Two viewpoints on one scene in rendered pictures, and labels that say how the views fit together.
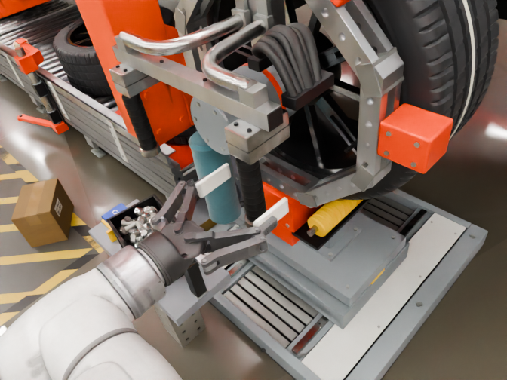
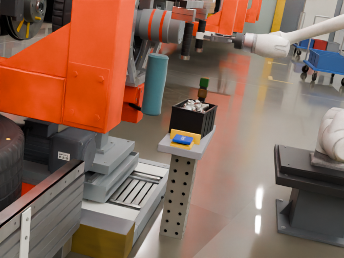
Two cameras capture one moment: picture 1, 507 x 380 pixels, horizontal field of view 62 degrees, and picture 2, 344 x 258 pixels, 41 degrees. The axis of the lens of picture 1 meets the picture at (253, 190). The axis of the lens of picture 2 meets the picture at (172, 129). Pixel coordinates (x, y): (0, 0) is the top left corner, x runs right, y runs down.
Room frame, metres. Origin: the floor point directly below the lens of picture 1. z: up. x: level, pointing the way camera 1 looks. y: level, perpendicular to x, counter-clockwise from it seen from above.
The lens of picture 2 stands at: (2.05, 1.62, 1.01)
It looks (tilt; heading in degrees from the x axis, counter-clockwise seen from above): 17 degrees down; 228
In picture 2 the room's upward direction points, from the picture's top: 9 degrees clockwise
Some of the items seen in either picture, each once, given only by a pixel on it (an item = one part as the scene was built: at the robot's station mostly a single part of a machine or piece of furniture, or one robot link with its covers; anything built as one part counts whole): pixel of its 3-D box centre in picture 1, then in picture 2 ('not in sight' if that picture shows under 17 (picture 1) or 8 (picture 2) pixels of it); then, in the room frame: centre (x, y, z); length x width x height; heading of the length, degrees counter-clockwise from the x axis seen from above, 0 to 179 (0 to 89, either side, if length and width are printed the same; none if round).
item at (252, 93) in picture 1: (255, 34); not in sight; (0.63, -0.04, 1.03); 0.19 x 0.18 x 0.11; 128
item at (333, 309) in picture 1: (315, 245); (88, 167); (0.93, -0.18, 0.13); 0.50 x 0.36 x 0.10; 38
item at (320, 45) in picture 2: not in sight; (319, 36); (-7.58, -4.57, 0.48); 1.00 x 0.61 x 0.96; 135
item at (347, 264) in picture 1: (326, 214); (96, 127); (0.89, -0.21, 0.32); 0.40 x 0.30 x 0.28; 38
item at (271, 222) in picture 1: (268, 232); not in sight; (0.41, -0.01, 0.83); 0.05 x 0.03 x 0.01; 128
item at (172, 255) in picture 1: (175, 247); (233, 40); (0.41, 0.13, 0.83); 0.09 x 0.08 x 0.07; 128
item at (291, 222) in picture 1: (296, 200); (126, 100); (0.81, -0.11, 0.48); 0.16 x 0.12 x 0.17; 128
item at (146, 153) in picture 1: (140, 122); (187, 40); (0.78, 0.21, 0.83); 0.04 x 0.04 x 0.16
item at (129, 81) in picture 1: (137, 73); (183, 13); (0.80, 0.19, 0.93); 0.09 x 0.05 x 0.05; 128
